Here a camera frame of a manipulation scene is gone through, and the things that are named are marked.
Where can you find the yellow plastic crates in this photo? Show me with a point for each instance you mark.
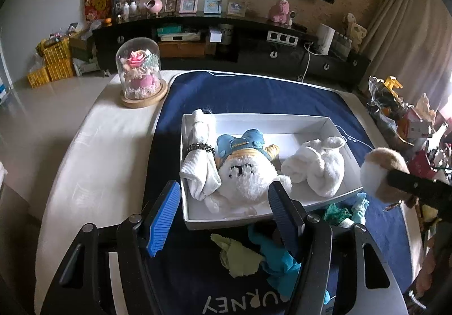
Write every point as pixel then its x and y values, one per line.
pixel 54 62

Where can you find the white air purifier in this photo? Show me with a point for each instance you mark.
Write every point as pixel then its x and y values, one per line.
pixel 325 35

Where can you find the blue picture frame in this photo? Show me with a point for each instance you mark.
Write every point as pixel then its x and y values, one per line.
pixel 212 7

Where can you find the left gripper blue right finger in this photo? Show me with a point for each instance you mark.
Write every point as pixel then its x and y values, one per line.
pixel 289 221

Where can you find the white picture frame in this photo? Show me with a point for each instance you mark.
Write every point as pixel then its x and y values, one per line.
pixel 188 6

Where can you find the white bear plush blue overalls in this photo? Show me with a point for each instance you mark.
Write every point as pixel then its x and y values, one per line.
pixel 246 171

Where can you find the black tv cabinet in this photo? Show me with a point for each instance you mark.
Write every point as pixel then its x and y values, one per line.
pixel 233 44

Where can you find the yellow toy excavator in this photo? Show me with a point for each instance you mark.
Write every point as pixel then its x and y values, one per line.
pixel 391 83

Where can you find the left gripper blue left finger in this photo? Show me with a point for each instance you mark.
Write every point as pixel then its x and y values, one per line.
pixel 160 218

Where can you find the white towel with bracelet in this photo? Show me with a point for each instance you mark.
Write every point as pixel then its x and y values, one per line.
pixel 198 168

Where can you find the teal satin cloth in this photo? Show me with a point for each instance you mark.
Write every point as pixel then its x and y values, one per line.
pixel 281 267

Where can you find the beige curtain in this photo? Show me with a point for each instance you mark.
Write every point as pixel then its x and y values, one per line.
pixel 411 40

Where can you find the pink round vase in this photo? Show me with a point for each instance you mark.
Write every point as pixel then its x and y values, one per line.
pixel 154 7

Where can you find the brown white dog plush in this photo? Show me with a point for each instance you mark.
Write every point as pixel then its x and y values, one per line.
pixel 373 173

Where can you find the navy blue whale blanket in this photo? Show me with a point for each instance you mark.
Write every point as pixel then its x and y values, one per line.
pixel 187 272

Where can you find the glass dome with rose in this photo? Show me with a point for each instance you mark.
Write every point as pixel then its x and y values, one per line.
pixel 139 68

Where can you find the beige picture frame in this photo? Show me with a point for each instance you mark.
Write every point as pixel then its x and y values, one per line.
pixel 236 8

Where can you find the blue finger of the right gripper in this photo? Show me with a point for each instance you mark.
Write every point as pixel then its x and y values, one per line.
pixel 434 193

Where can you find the light green cloth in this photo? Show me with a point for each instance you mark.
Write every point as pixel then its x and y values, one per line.
pixel 237 259

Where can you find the pink plush toy on cabinet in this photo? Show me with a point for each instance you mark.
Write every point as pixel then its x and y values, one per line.
pixel 279 11

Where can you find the red gold festive box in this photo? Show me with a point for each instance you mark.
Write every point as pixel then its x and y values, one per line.
pixel 98 9

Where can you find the white cardboard box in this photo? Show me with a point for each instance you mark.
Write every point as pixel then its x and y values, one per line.
pixel 286 131

